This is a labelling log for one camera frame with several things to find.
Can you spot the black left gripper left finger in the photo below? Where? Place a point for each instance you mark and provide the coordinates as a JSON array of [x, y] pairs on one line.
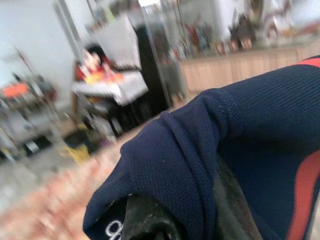
[[145, 220]]

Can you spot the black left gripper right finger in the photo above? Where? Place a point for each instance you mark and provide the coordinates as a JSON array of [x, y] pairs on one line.
[[232, 217]]

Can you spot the navy shirt with red trim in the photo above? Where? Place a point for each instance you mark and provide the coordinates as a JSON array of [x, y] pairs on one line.
[[175, 162]]

